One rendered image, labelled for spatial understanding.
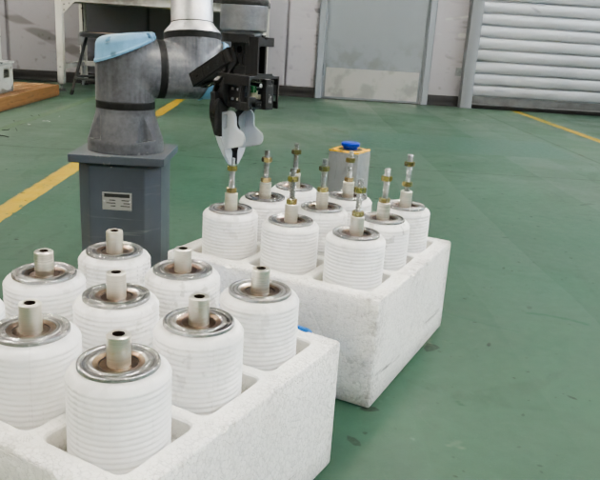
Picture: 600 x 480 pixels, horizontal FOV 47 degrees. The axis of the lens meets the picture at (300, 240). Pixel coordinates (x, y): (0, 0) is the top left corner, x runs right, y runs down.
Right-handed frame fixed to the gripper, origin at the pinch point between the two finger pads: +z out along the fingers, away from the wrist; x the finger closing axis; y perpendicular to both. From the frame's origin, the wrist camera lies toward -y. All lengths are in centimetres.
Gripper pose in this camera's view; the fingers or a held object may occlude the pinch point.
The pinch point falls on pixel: (230, 155)
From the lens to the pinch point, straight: 119.8
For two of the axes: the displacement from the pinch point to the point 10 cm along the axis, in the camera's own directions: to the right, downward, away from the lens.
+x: 6.5, -1.8, 7.4
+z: -0.6, 9.6, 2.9
